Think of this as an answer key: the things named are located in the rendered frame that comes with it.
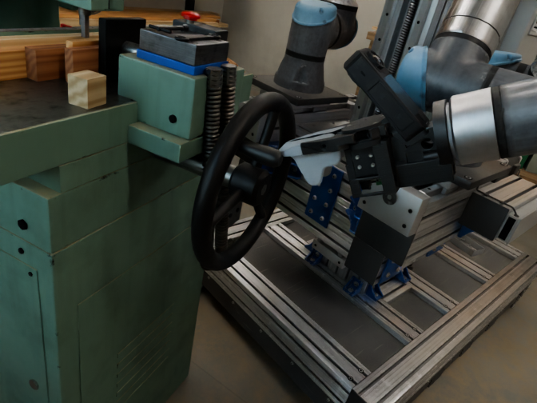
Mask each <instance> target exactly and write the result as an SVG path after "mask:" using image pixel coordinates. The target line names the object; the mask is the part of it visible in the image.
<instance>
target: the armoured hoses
mask: <svg viewBox="0 0 537 403"><path fill-rule="evenodd" d="M205 75H206V76H207V77H208V78H207V80H208V83H207V92H206V93H207V96H206V98H207V100H206V105H205V107H206V109H205V111H206V112H205V126H204V128H205V129H204V138H203V139H204V141H203V143H204V145H203V147H204V149H203V151H204V152H203V155H204V156H203V161H202V162H203V164H202V166H203V168H202V170H203V171H204V168H205V165H206V163H207V161H208V159H209V155H210V154H211V152H212V150H213V147H214V146H215V144H216V142H217V140H218V138H219V137H220V136H221V133H222V132H223V130H224V129H225V127H226V126H227V125H228V123H229V121H230V120H231V119H232V117H233V116H234V110H235V108H234V106H235V104H234V102H235V99H234V98H235V97H236V96H235V95H234V94H235V93H236V91H235V89H236V87H235V85H236V80H237V66H236V65H233V64H230V63H225V64H222V65H221V68H220V67H218V66H208V67H205ZM221 90H222V91H221ZM221 94H222V95H221ZM220 103H221V104H220ZM220 107H221V108H220ZM229 196H230V194H229V189H228V187H225V186H221V190H220V193H219V195H218V199H217V204H216V208H217V207H218V206H220V205H221V204H222V203H223V202H224V201H225V200H226V199H227V198H228V197H229ZM216 208H215V209H216ZM214 228H215V239H214ZM228 228H229V212H228V213H227V214H226V215H225V216H224V217H223V218H222V219H221V220H220V221H219V222H218V223H217V224H216V225H215V226H214V227H213V229H212V241H213V245H214V250H215V251H216V252H217V253H220V252H223V251H225V250H226V249H228V248H229V247H230V246H231V245H232V244H233V243H234V242H235V241H236V239H235V238H230V239H228ZM214 240H215V241H214ZM214 242H215V243H214Z"/></svg>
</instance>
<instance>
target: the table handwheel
mask: <svg viewBox="0 0 537 403"><path fill-rule="evenodd" d="M265 114H268V116H267V118H266V121H265V126H264V129H263V131H262V134H261V138H260V141H259V142H258V144H261V145H265V146H269V142H270V139H271V137H272V133H273V131H274V128H275V126H276V122H277V119H278V122H279V128H280V137H279V146H278V150H279V149H280V148H281V147H282V146H283V145H284V144H285V143H286V142H288V141H290V140H293V139H295V138H296V121H295V115H294V111H293V108H292V106H291V104H290V102H289V100H288V99H287V98H286V97H285V96H284V95H282V94H279V93H277V92H265V93H263V94H259V95H257V96H256V97H254V98H252V99H251V100H249V101H248V102H247V103H245V104H244V105H243V106H242V107H241V108H240V109H239V110H238V111H237V112H236V114H235V115H234V116H233V117H232V119H231V120H230V121H229V123H228V125H227V126H226V127H225V129H224V130H223V132H222V133H221V136H220V137H219V138H218V140H217V142H216V144H215V146H214V147H213V150H212V152H211V154H210V155H209V159H208V161H207V163H206V165H205V168H204V171H203V170H202V168H203V166H202V164H203V162H202V161H203V156H204V155H203V153H200V154H198V155H196V156H194V157H191V158H189V159H187V160H185V161H183V162H181V163H176V162H173V161H171V160H169V159H167V158H163V157H162V156H159V155H157V154H153V155H154V157H155V158H158V159H160V160H162V161H164V162H168V163H170V164H172V165H174V166H177V167H180V168H182V169H183V170H187V171H189V172H191V173H193V174H196V175H199V176H201V180H200V182H199V185H198V188H197V193H196V197H195V200H194V204H193V213H192V221H191V240H192V246H193V252H194V254H195V256H196V258H197V260H198V261H199V262H200V264H201V265H203V266H204V267H205V268H206V269H209V270H213V271H220V270H223V269H227V268H229V267H231V266H232V265H234V264H236V263H237V262H238V261H239V260H240V259H242V258H243V256H244V255H246V254H247V252H248V251H249V250H250V249H251V248H252V247H253V245H254V244H255V242H256V241H257V239H258V237H259V236H260V235H261V233H262V232H263V230H264V228H265V227H266V225H267V223H268V222H269V219H270V217H271V216H272V213H273V211H274V209H275V208H276V204H277V203H278V201H279V198H280V196H281V193H282V190H283V188H284V184H285V182H286V179H287V176H288V172H289V169H290V165H291V162H292V157H290V156H289V157H283V161H282V163H281V165H280V166H278V167H275V168H274V169H273V172H272V176H271V177H270V174H269V172H268V171H267V170H264V169H262V168H261V167H262V164H260V163H259V162H256V161H254V160H252V162H251V164H249V163H247V162H243V163H241V164H240V165H238V166H233V165H231V161H232V159H233V157H234V155H235V153H236V152H237V150H238V148H239V146H240V145H241V143H242V142H243V140H244V138H245V136H246V135H247V134H248V132H249V131H250V130H251V129H252V127H253V126H254V125H255V124H256V123H257V121H258V120H259V119H260V118H262V117H263V116H264V115H265ZM202 172H203V173H202ZM221 186H225V187H228V189H229V194H230V196H229V197H228V198H227V199H226V200H225V201H224V202H223V203H222V204H221V205H220V206H218V207H217V208H216V204H217V199H218V195H219V193H220V190H221ZM239 202H244V203H246V204H248V205H251V206H253V208H254V210H255V213H256V214H255V215H254V217H253V219H252V220H251V222H250V223H249V225H248V227H247V228H246V230H245V231H244V232H243V234H242V235H241V236H240V237H239V238H238V239H237V240H236V241H235V242H234V243H233V244H232V245H231V246H230V247H229V248H228V249H226V250H225V251H223V252H220V253H217V252H216V251H215V250H214V248H213V241H212V229H213V227H214V226H215V225H216V224H217V223H218V222H219V221H220V220H221V219H222V218H223V217H224V216H225V215H226V214H227V213H228V212H229V211H230V210H231V209H232V208H233V207H235V206H236V205H237V204H238V203H239ZM215 208H216V209H215Z"/></svg>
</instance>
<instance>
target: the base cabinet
mask: <svg viewBox="0 0 537 403"><path fill-rule="evenodd" d="M200 180H201V176H199V175H197V176H195V177H194V178H191V179H189V180H188V181H186V182H184V183H182V184H180V185H179V186H177V187H175V188H173V189H171V190H169V191H167V192H166V193H164V194H162V195H160V196H158V197H157V198H154V199H153V200H151V201H148V202H147V203H145V204H144V205H141V206H139V207H138V208H136V209H134V210H132V211H130V212H128V213H127V214H125V215H123V216H121V217H119V218H118V219H116V220H114V221H112V222H110V223H109V224H107V225H104V226H102V227H101V228H100V229H97V230H95V231H93V232H92V233H90V234H88V235H86V236H84V237H82V238H81V239H79V240H77V241H75V242H73V243H72V244H70V245H68V246H66V247H64V248H62V249H60V250H59V251H57V252H55V253H48V252H46V251H45V250H43V249H41V248H39V247H37V246H36V245H34V244H32V243H30V242H28V241H27V240H25V239H23V238H21V237H19V236H18V235H16V234H14V233H12V232H10V231H9V230H7V229H4V228H3V227H1V226H0V403H165V402H166V401H167V400H168V399H169V397H170V396H171V395H172V394H173V393H174V391H175V390H176V389H177V388H178V386H179V385H180V384H181V383H182V382H183V380H184V379H186V378H187V376H188V375H189V365H190V359H191V354H192V348H193V339H194V333H195V327H196V322H197V311H198V306H199V301H200V295H201V285H202V279H203V273H204V270H203V269H202V268H201V266H200V262H199V261H198V260H197V258H196V256H195V254H194V252H193V246H192V240H191V221H192V213H193V204H194V200H195V197H196V193H197V188H198V185H199V182H200Z"/></svg>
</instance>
